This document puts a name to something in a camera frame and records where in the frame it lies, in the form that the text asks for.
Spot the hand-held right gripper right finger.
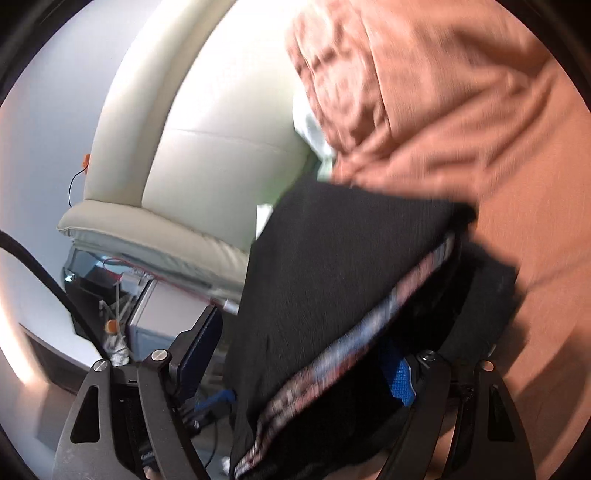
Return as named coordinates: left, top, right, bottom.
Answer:
left=383, top=348, right=536, bottom=480

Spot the patterned printed cloth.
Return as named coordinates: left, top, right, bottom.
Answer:
left=233, top=233, right=458, bottom=478

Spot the small bottle orange cap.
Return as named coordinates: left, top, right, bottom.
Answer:
left=104, top=320, right=130, bottom=365

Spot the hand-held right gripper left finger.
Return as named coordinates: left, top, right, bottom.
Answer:
left=53, top=305, right=225, bottom=480

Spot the cream padded headboard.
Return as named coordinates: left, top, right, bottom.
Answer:
left=55, top=0, right=319, bottom=296

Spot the orange blanket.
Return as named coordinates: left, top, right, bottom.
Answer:
left=284, top=0, right=591, bottom=480

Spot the black pants white print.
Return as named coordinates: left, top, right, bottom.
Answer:
left=223, top=178, right=481, bottom=480

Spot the grey bedside cabinet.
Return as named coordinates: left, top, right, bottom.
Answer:
left=62, top=247, right=241, bottom=370

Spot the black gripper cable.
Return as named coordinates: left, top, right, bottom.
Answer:
left=0, top=231, right=109, bottom=358

